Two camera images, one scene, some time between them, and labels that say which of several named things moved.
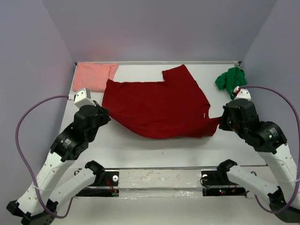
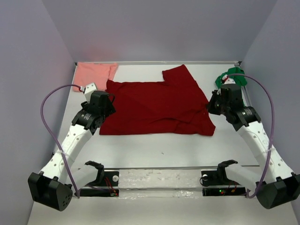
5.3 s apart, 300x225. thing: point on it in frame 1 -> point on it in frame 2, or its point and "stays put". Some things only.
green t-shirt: [234, 77] stays put
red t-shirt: [175, 108] stays put
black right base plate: [220, 178] stays put
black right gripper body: [226, 123] -> [215, 106]
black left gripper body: [104, 119] -> [109, 110]
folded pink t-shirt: [93, 76] stays put
